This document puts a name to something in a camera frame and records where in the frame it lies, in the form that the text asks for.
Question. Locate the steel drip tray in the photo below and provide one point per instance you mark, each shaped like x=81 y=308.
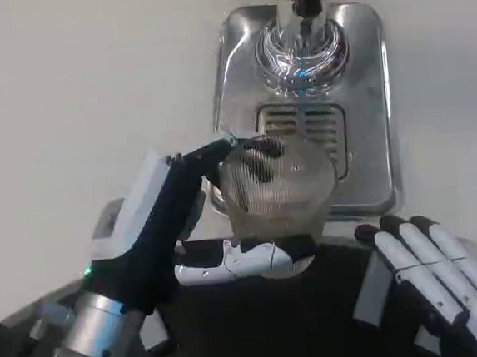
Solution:
x=368 y=133

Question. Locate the silver robot left forearm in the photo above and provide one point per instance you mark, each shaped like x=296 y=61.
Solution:
x=89 y=337

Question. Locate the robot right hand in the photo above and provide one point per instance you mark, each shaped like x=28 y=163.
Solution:
x=429 y=262

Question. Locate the clear ribbed glass cup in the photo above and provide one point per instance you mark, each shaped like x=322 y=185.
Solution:
x=277 y=192

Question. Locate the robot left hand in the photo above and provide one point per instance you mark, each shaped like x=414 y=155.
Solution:
x=152 y=244

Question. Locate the black robot torso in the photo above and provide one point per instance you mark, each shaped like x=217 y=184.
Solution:
x=268 y=326

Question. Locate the slotted drip tray grid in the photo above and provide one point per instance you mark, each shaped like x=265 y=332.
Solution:
x=321 y=125

